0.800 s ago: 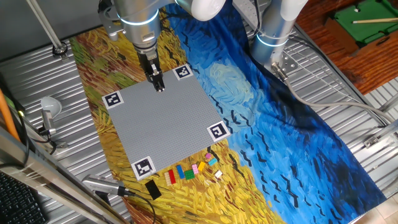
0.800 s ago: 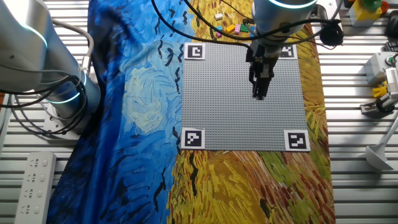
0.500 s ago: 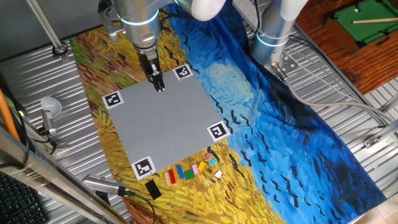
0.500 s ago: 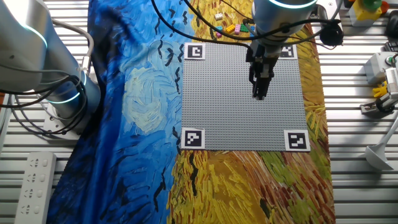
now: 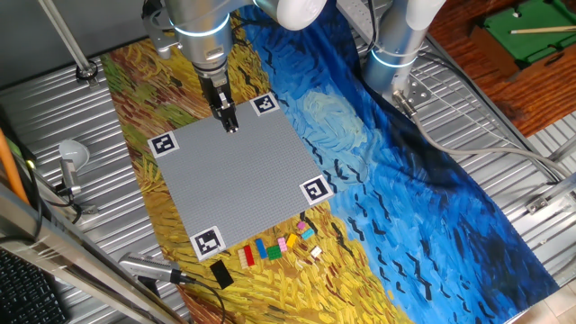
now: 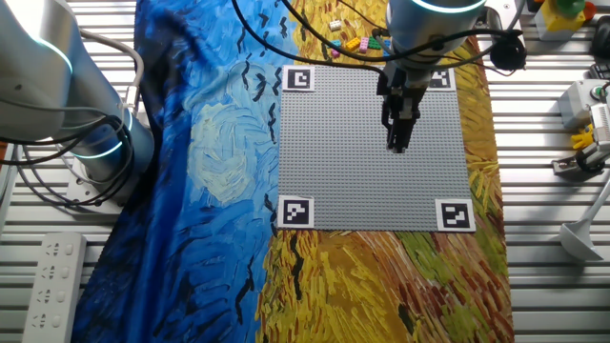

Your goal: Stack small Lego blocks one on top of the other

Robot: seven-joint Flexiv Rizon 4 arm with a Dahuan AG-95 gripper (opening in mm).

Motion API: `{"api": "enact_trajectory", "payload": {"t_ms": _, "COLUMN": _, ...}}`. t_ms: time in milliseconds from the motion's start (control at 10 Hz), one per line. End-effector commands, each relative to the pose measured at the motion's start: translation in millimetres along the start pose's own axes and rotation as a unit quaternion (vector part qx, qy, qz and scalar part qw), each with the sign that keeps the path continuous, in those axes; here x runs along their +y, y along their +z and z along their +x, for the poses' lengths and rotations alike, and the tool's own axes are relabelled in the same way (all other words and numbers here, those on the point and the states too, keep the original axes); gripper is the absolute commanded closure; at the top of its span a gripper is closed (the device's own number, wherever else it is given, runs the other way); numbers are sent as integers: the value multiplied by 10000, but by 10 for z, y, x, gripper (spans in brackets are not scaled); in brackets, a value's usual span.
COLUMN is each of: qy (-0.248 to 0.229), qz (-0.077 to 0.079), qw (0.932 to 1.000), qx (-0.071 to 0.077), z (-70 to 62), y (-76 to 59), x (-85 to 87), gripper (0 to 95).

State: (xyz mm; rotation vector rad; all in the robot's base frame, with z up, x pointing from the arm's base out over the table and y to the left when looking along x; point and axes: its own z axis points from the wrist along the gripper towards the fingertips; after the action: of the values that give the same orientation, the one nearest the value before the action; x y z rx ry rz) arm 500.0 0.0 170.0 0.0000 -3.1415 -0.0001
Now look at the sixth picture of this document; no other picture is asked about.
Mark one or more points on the cyan Lego brick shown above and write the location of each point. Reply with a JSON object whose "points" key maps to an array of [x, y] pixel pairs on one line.
{"points": [[336, 44]]}

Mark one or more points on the yellow plastic toy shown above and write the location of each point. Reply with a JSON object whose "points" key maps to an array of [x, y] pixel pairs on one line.
{"points": [[581, 139]]}

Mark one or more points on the white power strip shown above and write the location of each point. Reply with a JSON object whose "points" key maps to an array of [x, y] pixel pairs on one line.
{"points": [[52, 286]]}

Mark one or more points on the long pink Lego brick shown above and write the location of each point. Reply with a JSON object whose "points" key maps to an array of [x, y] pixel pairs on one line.
{"points": [[363, 45]]}

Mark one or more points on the black keypad device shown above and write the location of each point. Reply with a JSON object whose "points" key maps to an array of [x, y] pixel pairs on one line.
{"points": [[601, 71]]}

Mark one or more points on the black round object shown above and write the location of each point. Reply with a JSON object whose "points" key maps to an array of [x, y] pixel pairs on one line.
{"points": [[603, 43]]}

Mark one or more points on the blue Lego brick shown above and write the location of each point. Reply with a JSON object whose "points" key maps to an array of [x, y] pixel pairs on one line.
{"points": [[386, 45]]}

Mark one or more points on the silver robot mounting plate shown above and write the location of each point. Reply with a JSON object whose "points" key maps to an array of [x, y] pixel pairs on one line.
{"points": [[78, 190]]}

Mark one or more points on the grey Lego baseplate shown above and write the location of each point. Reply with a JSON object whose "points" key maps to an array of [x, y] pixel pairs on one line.
{"points": [[357, 181]]}

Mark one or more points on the white ribbed device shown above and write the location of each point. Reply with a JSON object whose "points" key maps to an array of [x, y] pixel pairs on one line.
{"points": [[603, 121]]}

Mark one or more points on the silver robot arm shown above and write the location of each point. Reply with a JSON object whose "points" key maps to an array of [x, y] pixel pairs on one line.
{"points": [[38, 71]]}

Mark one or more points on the white box green button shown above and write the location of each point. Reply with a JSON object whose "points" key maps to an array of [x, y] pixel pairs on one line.
{"points": [[574, 102]]}

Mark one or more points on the white Lego brick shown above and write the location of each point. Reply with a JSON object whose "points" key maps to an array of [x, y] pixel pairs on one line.
{"points": [[335, 25]]}

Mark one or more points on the black white fiducial marker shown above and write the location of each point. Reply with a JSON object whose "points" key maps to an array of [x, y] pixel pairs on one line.
{"points": [[455, 215], [298, 78], [444, 81], [296, 212]]}

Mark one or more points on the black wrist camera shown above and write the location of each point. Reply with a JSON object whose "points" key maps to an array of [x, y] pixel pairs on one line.
{"points": [[507, 53]]}

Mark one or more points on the silver camera bracket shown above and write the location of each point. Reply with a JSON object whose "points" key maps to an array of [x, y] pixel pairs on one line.
{"points": [[500, 14]]}

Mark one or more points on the yellow green toy block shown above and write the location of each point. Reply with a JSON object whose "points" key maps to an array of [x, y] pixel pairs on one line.
{"points": [[557, 21]]}

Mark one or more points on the yellow Lego brick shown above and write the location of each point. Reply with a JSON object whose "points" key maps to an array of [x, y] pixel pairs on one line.
{"points": [[352, 44]]}

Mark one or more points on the painted print tablecloth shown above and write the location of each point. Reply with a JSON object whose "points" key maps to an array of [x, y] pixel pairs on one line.
{"points": [[190, 238]]}

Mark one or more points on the green Lego brick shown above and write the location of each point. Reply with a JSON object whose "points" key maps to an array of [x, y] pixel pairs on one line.
{"points": [[374, 43]]}

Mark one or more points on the white dome lamp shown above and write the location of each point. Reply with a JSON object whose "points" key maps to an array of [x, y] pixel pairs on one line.
{"points": [[576, 240]]}

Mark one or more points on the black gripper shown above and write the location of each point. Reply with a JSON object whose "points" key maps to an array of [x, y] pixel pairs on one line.
{"points": [[391, 86]]}

